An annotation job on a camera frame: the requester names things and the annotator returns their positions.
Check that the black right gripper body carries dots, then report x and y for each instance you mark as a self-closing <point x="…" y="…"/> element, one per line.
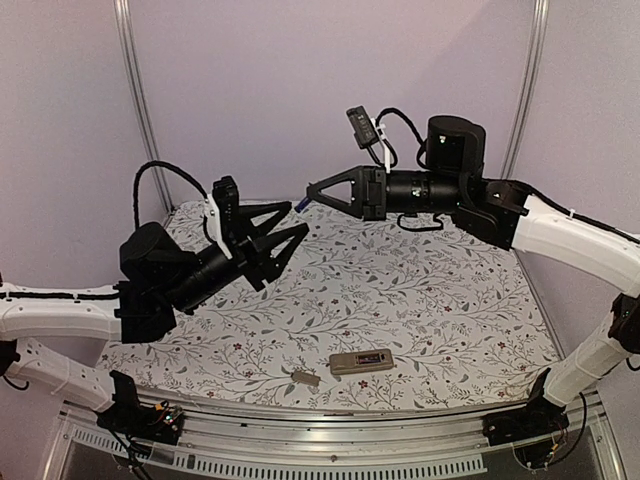
<point x="375" y="209"/>

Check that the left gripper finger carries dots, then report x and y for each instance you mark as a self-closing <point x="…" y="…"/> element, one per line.
<point x="276" y="249"/>
<point x="260" y="219"/>

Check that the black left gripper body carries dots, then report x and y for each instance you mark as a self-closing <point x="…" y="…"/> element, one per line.
<point x="250" y="264"/>

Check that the dark battery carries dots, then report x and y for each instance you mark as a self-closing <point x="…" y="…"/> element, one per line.
<point x="302" y="205"/>
<point x="369" y="359"/>

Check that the remote battery cover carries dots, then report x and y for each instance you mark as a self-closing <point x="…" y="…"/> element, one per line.
<point x="306" y="378"/>

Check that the white remote control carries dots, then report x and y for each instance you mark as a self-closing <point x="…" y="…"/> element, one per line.
<point x="351" y="363"/>

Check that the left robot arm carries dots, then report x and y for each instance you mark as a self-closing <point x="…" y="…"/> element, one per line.
<point x="162" y="279"/>

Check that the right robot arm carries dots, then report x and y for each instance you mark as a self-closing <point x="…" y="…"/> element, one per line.
<point x="511" y="215"/>

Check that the floral patterned table mat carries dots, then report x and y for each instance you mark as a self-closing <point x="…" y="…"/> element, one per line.
<point x="457" y="315"/>

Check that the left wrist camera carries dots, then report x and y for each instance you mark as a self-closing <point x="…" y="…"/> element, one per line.
<point x="221" y="206"/>

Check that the front aluminium rail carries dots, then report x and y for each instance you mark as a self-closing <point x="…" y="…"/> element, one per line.
<point x="227" y="440"/>

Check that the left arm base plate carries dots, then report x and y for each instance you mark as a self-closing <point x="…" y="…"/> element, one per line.
<point x="161" y="423"/>

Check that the left aluminium frame post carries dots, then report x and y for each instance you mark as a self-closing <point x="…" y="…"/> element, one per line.
<point x="124" y="25"/>

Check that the aluminium frame post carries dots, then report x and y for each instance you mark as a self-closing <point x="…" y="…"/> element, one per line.
<point x="532" y="65"/>
<point x="124" y="25"/>

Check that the right aluminium frame post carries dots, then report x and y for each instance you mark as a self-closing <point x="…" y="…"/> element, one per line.
<point x="532" y="65"/>

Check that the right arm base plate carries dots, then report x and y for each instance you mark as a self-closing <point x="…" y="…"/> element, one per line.
<point x="523" y="423"/>

